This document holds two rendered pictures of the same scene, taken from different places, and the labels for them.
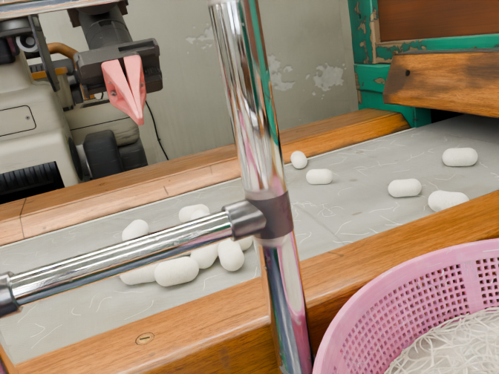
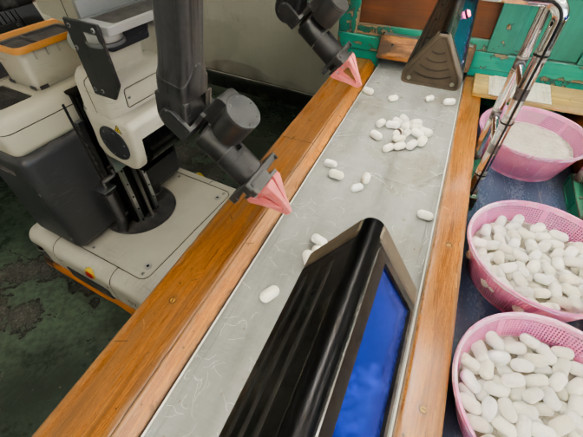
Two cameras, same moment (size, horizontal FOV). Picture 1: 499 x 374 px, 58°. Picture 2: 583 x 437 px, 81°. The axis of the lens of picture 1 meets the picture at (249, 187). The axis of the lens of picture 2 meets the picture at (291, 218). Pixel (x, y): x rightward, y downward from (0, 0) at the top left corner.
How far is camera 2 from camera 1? 0.94 m
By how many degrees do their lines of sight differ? 48
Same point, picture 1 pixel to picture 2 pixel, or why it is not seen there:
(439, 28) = (399, 22)
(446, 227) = (470, 109)
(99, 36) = (331, 42)
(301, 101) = not seen: hidden behind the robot
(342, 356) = not seen: hidden behind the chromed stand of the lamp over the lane
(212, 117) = not seen: hidden behind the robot
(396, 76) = (385, 45)
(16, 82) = (140, 53)
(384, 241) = (464, 116)
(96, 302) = (410, 157)
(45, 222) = (321, 143)
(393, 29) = (370, 17)
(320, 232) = (428, 119)
